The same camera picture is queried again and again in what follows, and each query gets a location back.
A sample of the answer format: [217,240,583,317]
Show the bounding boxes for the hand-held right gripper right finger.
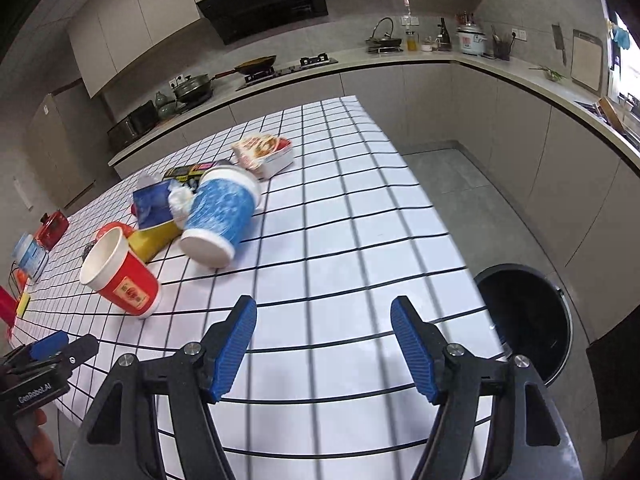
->
[390,296,586,480]

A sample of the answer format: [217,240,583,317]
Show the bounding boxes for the yellow sponge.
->
[125,219,182,264]

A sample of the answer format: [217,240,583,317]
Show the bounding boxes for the green ceramic jar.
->
[154,91,177,118]

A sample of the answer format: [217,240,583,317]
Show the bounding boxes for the black gas stove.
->
[235,52,340,92]

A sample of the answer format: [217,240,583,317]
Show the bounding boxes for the grey pot with lid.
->
[172,74,216,103]

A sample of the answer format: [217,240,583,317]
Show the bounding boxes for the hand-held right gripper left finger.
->
[62,295,258,480]

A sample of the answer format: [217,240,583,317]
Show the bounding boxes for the black toaster oven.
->
[107,100,158,151]

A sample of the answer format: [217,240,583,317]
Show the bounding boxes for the red paper cup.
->
[79,226,162,319]

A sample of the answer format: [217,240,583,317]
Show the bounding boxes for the white checked tablecloth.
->
[7,96,506,480]

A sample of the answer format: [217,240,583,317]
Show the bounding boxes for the dark pan with glass lid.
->
[366,16,405,54]

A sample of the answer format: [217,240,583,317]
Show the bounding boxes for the black frying pan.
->
[212,55,277,81]

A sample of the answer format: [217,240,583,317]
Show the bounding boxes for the flat red object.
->
[0,285,18,322]

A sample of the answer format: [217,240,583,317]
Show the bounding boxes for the white red milk carton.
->
[231,132,295,181]

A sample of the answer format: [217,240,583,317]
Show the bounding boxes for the black round bin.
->
[472,263,573,388]

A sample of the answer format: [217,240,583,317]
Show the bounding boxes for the beige upper kitchen cabinets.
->
[66,0,490,100]

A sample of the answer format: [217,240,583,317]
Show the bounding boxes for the person's left hand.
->
[22,407,65,480]

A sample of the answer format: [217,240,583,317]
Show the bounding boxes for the beige refrigerator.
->
[25,92,96,216]

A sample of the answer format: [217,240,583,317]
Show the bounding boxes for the black range hood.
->
[196,0,329,46]

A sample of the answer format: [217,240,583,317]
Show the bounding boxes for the red box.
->
[34,209,68,250]

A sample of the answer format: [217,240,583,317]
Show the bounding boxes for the grey kitchen counter cabinets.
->
[107,45,640,356]

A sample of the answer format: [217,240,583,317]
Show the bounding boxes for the kitchen cleaver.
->
[551,22,568,66]

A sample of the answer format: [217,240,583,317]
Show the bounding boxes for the white wrapper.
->
[167,182,198,221]

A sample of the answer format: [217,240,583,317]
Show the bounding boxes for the white rice cooker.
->
[456,22,488,57]

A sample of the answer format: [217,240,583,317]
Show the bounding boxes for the pale cutting board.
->
[571,29,601,92]

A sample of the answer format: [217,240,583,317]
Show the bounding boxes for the black green drink can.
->
[162,161,236,186]

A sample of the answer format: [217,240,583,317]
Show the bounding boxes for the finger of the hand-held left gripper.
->
[10,330,70,366]
[50,334,100,376]

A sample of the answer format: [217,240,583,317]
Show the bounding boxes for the blue paper noodle cup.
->
[179,166,262,269]

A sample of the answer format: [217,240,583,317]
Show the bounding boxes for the blue hanging gloves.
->
[607,19,633,51]

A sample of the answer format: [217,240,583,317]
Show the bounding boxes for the dark utensil holder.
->
[490,25,512,61]

